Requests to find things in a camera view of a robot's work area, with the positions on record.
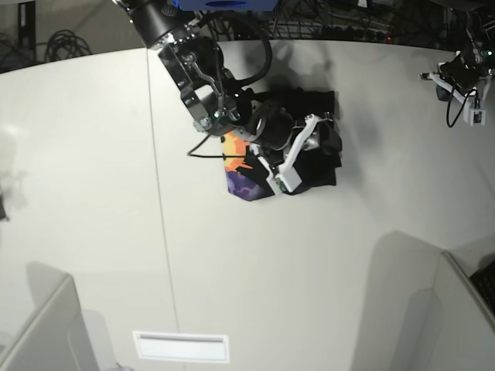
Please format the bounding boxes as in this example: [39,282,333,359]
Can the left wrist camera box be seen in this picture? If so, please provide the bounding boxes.
[463,100,486,127]

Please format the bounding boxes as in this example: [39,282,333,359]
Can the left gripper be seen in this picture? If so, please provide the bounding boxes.
[435,53,487,100]

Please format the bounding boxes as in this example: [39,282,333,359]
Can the left grey partition panel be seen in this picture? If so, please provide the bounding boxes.
[1,274,99,370]

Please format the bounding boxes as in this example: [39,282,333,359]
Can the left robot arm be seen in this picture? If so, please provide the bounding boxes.
[438,3,494,94]

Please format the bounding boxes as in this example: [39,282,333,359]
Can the grey partition panel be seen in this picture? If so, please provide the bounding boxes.
[425,252,494,370]
[1,274,99,370]

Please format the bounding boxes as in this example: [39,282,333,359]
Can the white table slot plate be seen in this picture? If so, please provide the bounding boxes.
[133,332,230,363]

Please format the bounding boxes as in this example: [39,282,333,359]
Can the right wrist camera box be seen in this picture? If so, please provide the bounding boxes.
[266,168,302,196]

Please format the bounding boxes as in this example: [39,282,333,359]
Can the right grey partition panel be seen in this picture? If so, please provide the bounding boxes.
[425,252,494,370]

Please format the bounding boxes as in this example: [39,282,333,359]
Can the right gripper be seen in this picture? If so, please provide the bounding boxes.
[245,102,321,162]

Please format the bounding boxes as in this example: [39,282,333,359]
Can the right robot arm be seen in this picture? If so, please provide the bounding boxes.
[115,1,302,152]

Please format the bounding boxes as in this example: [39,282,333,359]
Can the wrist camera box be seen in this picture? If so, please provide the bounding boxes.
[266,168,302,196]
[463,100,486,127]

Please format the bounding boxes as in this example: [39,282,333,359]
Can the black T-shirt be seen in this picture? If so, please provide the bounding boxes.
[221,88,343,202]

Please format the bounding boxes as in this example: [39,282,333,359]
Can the black keyboard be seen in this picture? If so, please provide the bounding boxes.
[470,260,495,312]

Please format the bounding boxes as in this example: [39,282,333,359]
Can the blue box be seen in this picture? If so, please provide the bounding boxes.
[172,0,278,11]

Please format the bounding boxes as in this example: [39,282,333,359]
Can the black power strip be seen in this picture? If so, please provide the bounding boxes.
[320,26,377,42]

